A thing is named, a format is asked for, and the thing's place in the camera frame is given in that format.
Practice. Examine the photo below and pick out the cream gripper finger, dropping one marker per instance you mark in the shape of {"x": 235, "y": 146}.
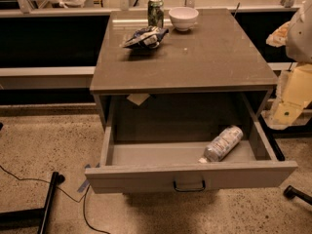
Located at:
{"x": 278, "y": 115}
{"x": 279, "y": 36}

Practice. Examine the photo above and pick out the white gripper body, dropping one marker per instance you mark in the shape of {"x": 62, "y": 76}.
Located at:
{"x": 300, "y": 38}

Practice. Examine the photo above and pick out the clear plastic water bottle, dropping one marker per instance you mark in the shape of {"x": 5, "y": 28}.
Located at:
{"x": 221, "y": 145}

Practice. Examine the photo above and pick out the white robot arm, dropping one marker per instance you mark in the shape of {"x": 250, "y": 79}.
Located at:
{"x": 298, "y": 43}

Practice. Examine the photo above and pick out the open grey top drawer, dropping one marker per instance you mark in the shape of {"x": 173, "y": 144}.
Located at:
{"x": 147, "y": 147}

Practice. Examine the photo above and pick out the black chair base leg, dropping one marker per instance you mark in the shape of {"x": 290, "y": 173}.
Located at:
{"x": 290, "y": 192}

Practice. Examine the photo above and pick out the white ceramic bowl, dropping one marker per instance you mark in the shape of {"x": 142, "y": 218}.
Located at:
{"x": 183, "y": 18}

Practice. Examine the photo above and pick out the green soda can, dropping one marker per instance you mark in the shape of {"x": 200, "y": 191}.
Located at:
{"x": 155, "y": 13}

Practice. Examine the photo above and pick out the crumpled blue chip bag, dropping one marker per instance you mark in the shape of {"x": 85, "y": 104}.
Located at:
{"x": 146, "y": 38}

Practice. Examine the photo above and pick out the white paper tag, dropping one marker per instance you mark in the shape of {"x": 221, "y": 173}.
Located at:
{"x": 138, "y": 99}

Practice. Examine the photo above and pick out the blue tape strip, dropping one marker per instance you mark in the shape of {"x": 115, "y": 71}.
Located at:
{"x": 84, "y": 185}

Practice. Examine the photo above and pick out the black metal stand leg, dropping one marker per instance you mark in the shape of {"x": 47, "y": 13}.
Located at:
{"x": 39, "y": 217}

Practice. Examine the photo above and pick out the black drawer handle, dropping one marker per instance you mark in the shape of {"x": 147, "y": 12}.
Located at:
{"x": 189, "y": 190}

